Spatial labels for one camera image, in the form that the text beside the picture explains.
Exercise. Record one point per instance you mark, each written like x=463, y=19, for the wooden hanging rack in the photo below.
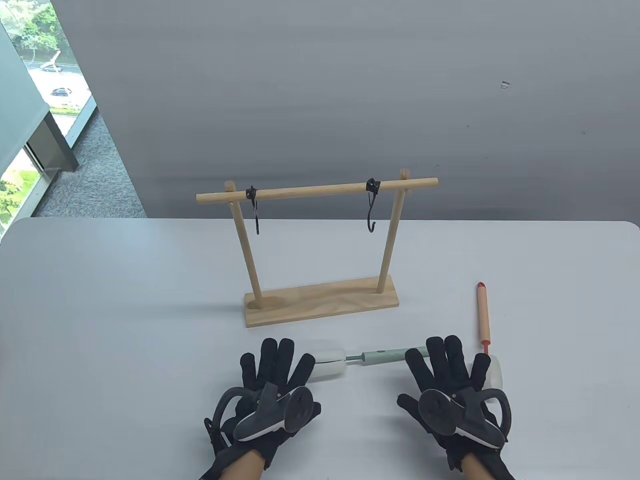
x=320, y=303

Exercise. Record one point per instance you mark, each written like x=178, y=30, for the black and white left controller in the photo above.
x=260, y=416

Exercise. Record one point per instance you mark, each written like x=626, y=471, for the black and white right controller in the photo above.
x=470, y=417

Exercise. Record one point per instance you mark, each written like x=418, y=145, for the person's left forearm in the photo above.
x=242, y=466

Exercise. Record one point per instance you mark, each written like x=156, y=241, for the black and white controller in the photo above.
x=260, y=416
x=470, y=417

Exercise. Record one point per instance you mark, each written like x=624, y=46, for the person's left hand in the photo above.
x=270, y=360

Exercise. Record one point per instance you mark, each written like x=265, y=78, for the black metal s-hook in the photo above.
x=250, y=192
x=372, y=186

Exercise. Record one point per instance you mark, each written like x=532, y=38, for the person's right forearm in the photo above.
x=477, y=470

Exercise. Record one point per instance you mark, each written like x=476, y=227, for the person's right hand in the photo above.
x=445, y=361

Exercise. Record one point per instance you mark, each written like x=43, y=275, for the grey window frame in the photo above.
x=50, y=140

